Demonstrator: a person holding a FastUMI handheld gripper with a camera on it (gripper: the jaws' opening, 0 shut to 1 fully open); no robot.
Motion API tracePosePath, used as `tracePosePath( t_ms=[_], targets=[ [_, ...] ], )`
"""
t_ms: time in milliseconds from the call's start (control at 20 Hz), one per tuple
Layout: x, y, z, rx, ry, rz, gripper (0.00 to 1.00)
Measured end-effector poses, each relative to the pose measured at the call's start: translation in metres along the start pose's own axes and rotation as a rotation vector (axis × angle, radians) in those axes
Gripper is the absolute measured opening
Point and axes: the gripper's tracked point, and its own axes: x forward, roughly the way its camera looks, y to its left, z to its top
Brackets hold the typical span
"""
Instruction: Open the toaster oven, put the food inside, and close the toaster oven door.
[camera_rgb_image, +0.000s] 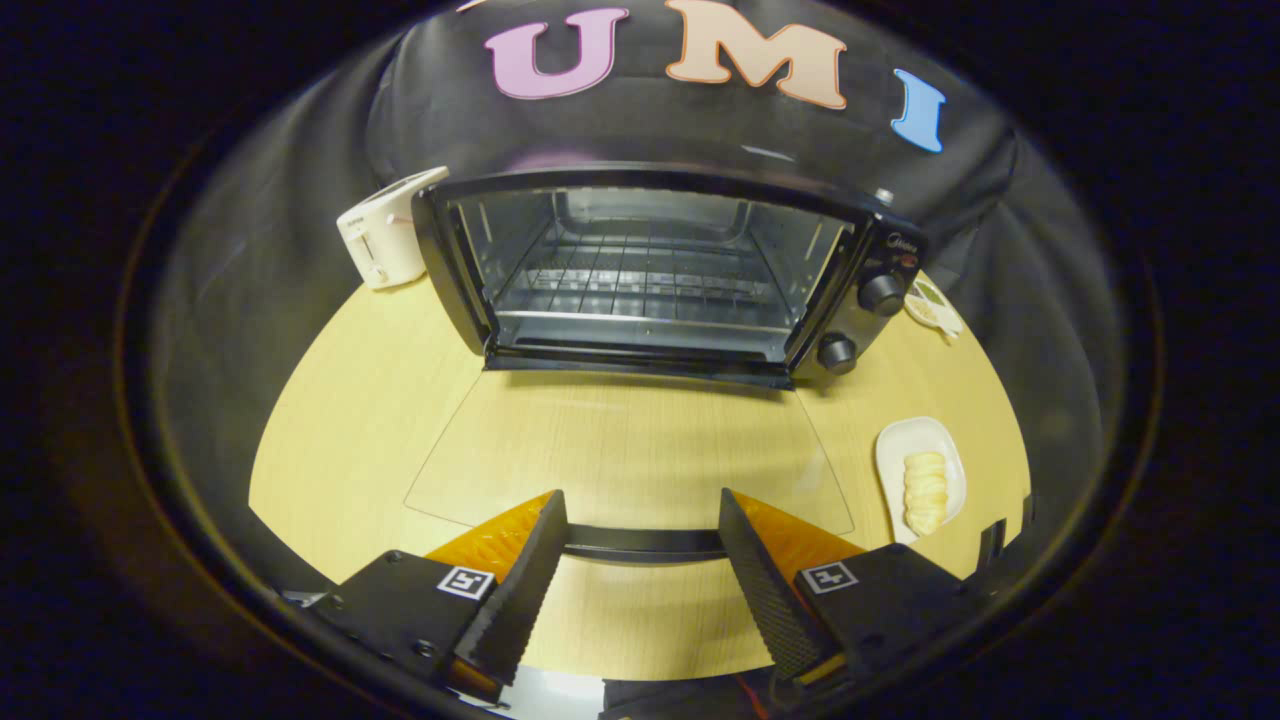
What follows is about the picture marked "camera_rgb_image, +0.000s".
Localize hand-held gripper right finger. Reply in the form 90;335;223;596
718;488;1001;701

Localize pale ridged bread roll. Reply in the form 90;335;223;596
903;450;949;537

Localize black toaster oven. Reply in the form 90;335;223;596
403;165;926;566

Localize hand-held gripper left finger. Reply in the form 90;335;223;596
310;488;569;706

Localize white divided seasoning dish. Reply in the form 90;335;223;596
903;275;964;344

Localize white slot toaster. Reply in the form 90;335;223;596
336;166;451;291

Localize white oval plate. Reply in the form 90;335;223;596
875;416;968;546

